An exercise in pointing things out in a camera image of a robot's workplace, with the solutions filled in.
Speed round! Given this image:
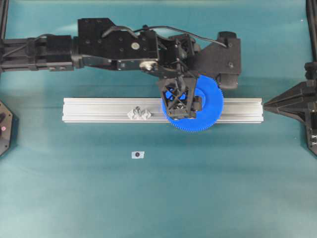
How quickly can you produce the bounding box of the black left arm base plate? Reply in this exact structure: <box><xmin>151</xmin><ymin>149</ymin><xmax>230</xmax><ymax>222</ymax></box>
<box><xmin>0</xmin><ymin>101</ymin><xmax>19</xmax><ymax>159</ymax></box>

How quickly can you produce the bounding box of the black left frame post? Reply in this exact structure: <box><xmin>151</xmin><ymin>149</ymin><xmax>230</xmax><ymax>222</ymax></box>
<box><xmin>0</xmin><ymin>0</ymin><xmax>9</xmax><ymax>39</ymax></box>

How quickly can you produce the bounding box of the teal green table mat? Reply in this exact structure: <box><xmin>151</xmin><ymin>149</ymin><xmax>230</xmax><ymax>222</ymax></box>
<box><xmin>0</xmin><ymin>0</ymin><xmax>317</xmax><ymax>238</ymax></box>

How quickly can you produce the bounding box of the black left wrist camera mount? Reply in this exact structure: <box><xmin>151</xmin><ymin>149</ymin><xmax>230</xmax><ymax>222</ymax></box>
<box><xmin>189</xmin><ymin>31</ymin><xmax>242</xmax><ymax>90</ymax></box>

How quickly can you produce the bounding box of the small white paper marker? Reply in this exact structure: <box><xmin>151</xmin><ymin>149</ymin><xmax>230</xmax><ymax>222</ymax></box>
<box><xmin>131</xmin><ymin>151</ymin><xmax>145</xmax><ymax>159</ymax></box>

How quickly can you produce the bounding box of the black camera cable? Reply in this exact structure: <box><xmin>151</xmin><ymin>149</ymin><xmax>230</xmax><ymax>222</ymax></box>
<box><xmin>102</xmin><ymin>24</ymin><xmax>228</xmax><ymax>48</ymax></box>

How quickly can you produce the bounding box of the black frame post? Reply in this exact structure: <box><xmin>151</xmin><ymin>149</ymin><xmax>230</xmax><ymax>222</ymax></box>
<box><xmin>0</xmin><ymin>0</ymin><xmax>9</xmax><ymax>39</ymax></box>
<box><xmin>306</xmin><ymin>0</ymin><xmax>317</xmax><ymax>62</ymax></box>

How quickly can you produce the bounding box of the far steel shaft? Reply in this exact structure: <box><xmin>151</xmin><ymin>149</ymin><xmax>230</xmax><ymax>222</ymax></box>
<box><xmin>127</xmin><ymin>106</ymin><xmax>152</xmax><ymax>120</ymax></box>

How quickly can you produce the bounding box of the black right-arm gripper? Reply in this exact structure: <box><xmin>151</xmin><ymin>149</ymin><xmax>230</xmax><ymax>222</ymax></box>
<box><xmin>264</xmin><ymin>61</ymin><xmax>317</xmax><ymax>155</ymax></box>

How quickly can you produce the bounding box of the silver aluminium extrusion rail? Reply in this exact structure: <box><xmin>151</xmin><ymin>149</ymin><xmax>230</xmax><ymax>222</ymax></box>
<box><xmin>62</xmin><ymin>98</ymin><xmax>264</xmax><ymax>123</ymax></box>

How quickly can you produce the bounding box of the black right frame post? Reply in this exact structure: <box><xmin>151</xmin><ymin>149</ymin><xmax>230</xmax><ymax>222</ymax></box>
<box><xmin>306</xmin><ymin>0</ymin><xmax>317</xmax><ymax>62</ymax></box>

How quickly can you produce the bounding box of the large blue plastic gear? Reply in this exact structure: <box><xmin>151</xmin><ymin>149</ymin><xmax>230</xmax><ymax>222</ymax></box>
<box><xmin>161</xmin><ymin>75</ymin><xmax>224</xmax><ymax>132</ymax></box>

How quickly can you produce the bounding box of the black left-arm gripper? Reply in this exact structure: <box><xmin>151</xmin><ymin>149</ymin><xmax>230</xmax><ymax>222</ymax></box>
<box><xmin>139</xmin><ymin>34</ymin><xmax>203</xmax><ymax>119</ymax></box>

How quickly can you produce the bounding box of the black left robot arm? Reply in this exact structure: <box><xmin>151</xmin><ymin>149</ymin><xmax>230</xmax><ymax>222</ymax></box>
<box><xmin>0</xmin><ymin>18</ymin><xmax>203</xmax><ymax>119</ymax></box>

